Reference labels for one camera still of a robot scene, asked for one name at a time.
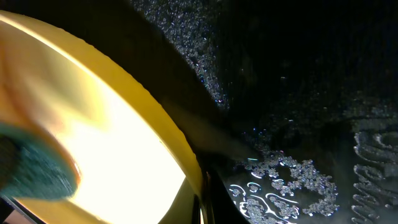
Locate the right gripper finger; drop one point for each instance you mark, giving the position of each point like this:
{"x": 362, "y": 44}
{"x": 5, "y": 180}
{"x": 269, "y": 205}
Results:
{"x": 119, "y": 32}

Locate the yellow plate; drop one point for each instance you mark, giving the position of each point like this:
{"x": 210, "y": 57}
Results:
{"x": 133, "y": 163}

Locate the green yellow sponge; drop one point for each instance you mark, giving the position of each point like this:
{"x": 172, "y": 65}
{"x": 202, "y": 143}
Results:
{"x": 30, "y": 168}

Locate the round black tray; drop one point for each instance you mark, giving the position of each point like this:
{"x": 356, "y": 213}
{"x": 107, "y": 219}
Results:
{"x": 312, "y": 85}

